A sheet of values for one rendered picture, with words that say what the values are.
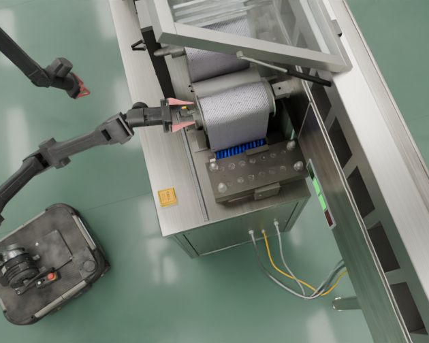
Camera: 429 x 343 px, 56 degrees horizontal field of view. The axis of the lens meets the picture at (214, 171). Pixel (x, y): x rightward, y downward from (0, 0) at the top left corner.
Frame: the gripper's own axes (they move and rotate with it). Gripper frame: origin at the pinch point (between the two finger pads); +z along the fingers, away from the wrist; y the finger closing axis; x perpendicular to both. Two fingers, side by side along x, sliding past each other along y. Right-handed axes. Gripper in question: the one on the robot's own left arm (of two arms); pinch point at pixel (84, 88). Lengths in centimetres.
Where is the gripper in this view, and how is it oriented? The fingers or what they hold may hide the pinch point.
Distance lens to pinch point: 192.3
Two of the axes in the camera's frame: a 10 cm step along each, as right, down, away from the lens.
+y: -5.7, -7.6, 3.1
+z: 4.6, 0.1, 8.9
